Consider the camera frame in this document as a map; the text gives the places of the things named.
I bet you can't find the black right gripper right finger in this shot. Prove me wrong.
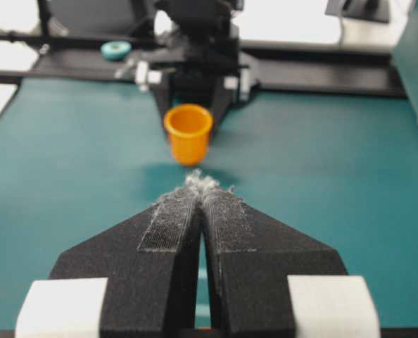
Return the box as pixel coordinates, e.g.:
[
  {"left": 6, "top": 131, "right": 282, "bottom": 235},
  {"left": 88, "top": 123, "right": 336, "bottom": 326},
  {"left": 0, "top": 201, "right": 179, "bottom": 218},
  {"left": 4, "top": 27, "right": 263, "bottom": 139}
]
[{"left": 197, "top": 186, "right": 382, "bottom": 338}]

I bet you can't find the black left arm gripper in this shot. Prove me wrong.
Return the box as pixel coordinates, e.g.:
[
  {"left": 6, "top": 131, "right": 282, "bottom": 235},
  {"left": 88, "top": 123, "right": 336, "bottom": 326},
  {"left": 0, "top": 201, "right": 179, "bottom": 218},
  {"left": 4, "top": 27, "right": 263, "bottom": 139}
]
[{"left": 134, "top": 49, "right": 251, "bottom": 141}]

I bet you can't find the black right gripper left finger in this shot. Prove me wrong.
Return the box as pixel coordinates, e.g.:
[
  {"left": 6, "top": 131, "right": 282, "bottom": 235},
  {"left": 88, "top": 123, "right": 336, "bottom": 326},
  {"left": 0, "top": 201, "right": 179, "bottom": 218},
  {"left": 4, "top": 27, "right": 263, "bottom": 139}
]
[{"left": 14, "top": 186, "right": 202, "bottom": 338}]

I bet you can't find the orange plastic cup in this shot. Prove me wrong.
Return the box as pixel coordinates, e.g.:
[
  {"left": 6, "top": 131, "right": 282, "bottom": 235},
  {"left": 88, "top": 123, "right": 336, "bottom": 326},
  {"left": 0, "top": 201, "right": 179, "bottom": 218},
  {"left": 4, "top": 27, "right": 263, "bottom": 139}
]
[{"left": 163, "top": 104, "right": 213, "bottom": 166}]

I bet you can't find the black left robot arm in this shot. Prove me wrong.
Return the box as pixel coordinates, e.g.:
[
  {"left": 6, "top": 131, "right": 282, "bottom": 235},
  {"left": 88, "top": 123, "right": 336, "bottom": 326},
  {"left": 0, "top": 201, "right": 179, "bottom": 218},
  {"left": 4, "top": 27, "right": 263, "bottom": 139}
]
[{"left": 15, "top": 1, "right": 244, "bottom": 337}]

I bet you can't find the teal tape roll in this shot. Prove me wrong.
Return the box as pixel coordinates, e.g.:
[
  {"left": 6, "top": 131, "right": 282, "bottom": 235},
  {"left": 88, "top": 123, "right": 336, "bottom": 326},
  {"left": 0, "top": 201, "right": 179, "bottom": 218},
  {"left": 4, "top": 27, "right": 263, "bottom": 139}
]
[{"left": 100, "top": 41, "right": 132, "bottom": 61}]

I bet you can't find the black office chair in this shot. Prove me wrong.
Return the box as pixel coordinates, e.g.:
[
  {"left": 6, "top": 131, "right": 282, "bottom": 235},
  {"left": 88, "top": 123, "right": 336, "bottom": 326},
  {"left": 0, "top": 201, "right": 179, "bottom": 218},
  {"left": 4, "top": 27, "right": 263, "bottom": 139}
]
[{"left": 49, "top": 0, "right": 156, "bottom": 37}]

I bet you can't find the black vertical pole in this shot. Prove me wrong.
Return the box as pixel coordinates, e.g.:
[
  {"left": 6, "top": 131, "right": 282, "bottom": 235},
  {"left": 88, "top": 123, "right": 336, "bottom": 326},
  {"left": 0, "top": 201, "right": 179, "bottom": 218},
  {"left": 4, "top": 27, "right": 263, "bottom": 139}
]
[{"left": 37, "top": 0, "right": 51, "bottom": 38}]

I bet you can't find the black monitor stand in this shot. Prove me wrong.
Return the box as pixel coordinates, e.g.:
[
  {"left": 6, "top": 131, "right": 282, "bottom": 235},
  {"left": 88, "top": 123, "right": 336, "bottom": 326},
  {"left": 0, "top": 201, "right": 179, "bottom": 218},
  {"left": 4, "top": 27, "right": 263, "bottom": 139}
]
[{"left": 324, "top": 0, "right": 390, "bottom": 24}]

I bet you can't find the black aluminium rail frame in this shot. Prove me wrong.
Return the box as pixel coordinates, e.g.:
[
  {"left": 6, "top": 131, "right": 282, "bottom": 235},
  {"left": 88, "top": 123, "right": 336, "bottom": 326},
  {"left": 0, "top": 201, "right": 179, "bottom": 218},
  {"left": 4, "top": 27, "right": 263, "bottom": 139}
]
[{"left": 0, "top": 32, "right": 407, "bottom": 98}]

